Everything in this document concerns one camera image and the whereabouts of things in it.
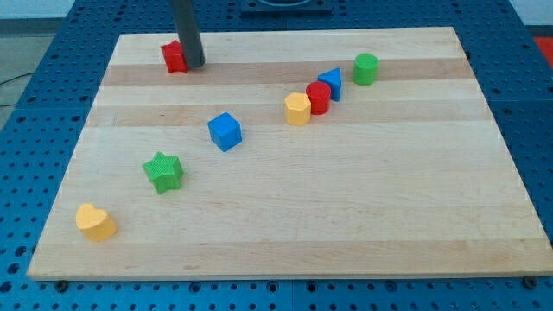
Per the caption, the green star block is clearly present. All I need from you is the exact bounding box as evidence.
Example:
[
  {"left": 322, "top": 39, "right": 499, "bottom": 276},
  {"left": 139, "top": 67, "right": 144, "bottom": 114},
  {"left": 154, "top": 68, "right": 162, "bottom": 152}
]
[{"left": 143, "top": 151, "right": 184, "bottom": 194}]

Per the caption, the red star block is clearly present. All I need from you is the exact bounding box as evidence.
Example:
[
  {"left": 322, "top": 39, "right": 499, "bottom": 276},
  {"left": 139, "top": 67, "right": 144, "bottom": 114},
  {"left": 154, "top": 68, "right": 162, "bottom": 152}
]
[{"left": 161, "top": 40, "right": 188, "bottom": 73}]

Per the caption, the yellow hexagon block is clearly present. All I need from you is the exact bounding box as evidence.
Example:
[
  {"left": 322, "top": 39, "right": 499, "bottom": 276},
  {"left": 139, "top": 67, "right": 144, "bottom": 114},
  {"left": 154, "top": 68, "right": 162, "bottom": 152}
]
[{"left": 284, "top": 92, "right": 311, "bottom": 126}]

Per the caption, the light wooden board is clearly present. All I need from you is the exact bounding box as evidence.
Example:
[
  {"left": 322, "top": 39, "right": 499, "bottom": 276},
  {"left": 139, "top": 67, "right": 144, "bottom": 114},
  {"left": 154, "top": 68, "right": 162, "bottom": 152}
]
[{"left": 28, "top": 27, "right": 552, "bottom": 281}]

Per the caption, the blue cube block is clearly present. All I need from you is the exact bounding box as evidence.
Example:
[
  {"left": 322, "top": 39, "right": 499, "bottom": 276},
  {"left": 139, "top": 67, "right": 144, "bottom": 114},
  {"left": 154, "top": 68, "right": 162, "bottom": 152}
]
[{"left": 207, "top": 112, "right": 242, "bottom": 152}]

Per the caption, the red cylinder block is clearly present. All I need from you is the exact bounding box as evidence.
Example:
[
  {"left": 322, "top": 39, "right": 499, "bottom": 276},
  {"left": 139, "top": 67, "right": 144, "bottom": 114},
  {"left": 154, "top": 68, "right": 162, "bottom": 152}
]
[{"left": 306, "top": 81, "right": 332, "bottom": 115}]

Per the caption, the blue triangle block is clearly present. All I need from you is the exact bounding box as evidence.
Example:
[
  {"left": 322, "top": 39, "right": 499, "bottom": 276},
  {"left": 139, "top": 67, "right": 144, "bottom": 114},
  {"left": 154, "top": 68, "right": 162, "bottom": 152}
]
[{"left": 317, "top": 67, "right": 342, "bottom": 102}]

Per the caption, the green cylinder block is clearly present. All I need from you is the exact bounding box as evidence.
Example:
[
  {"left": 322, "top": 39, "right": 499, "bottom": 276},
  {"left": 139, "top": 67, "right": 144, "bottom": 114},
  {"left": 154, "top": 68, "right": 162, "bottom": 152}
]
[{"left": 353, "top": 54, "right": 379, "bottom": 86}]

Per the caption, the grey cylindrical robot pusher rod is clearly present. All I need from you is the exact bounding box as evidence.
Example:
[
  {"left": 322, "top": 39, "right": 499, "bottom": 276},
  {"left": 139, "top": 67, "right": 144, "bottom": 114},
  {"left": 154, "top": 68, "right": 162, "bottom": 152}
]
[{"left": 170, "top": 0, "right": 205, "bottom": 69}]

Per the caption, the yellow heart block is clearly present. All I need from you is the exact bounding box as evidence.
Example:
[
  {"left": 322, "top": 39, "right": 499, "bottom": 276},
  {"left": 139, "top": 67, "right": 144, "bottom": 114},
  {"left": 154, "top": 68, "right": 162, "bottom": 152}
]
[{"left": 75, "top": 203, "right": 118, "bottom": 242}]

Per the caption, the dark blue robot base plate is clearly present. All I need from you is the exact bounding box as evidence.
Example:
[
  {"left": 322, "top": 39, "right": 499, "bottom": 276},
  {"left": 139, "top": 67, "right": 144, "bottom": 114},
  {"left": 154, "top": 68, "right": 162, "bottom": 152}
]
[{"left": 239, "top": 0, "right": 334, "bottom": 17}]

